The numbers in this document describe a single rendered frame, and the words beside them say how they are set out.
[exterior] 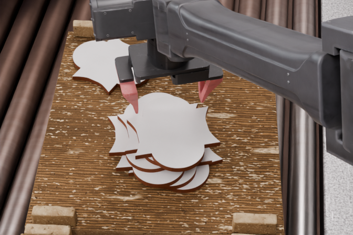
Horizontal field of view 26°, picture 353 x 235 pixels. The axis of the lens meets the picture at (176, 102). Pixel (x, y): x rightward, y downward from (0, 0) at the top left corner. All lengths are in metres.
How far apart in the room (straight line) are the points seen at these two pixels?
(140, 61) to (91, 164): 0.18
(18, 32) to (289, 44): 0.78
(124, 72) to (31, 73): 0.28
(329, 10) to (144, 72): 0.51
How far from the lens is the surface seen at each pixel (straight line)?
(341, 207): 1.11
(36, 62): 1.31
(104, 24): 0.94
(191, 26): 0.82
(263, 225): 1.02
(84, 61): 1.26
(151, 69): 1.03
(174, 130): 1.08
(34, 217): 1.04
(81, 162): 1.12
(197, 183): 1.08
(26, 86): 1.27
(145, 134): 1.08
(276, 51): 0.67
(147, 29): 0.95
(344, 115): 0.59
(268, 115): 1.18
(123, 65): 1.06
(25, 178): 1.14
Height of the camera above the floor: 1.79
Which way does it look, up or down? 45 degrees down
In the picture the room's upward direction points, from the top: straight up
